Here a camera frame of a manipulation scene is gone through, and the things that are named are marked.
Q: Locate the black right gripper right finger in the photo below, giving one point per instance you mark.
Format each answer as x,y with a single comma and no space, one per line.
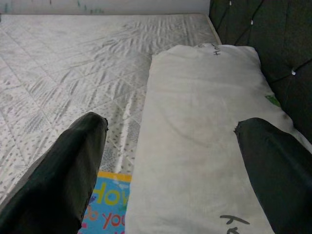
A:
280,175

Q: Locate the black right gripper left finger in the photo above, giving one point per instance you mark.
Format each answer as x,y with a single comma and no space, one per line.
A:
53,185

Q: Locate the white pillow with black lettering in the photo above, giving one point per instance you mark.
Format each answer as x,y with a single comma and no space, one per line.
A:
190,134

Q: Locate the grey quilted mattress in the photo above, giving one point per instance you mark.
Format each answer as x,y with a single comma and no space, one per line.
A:
73,61

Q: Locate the dark tufted headboard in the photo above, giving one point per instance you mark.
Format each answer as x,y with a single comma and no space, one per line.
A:
268,36

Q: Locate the yellow and blue picture book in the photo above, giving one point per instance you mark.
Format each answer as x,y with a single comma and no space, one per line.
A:
109,202

